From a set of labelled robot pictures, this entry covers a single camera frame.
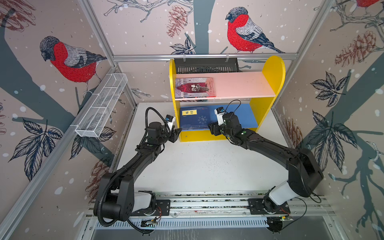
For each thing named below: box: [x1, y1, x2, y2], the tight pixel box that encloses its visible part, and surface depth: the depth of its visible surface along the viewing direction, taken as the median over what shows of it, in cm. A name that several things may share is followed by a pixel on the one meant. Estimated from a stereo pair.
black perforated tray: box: [174, 57, 240, 74], surface depth 97 cm
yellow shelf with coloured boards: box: [169, 57, 286, 142], surface depth 76 cm
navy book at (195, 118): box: [180, 106, 210, 130], surface depth 91 cm
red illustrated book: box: [175, 77, 216, 99], surface depth 73 cm
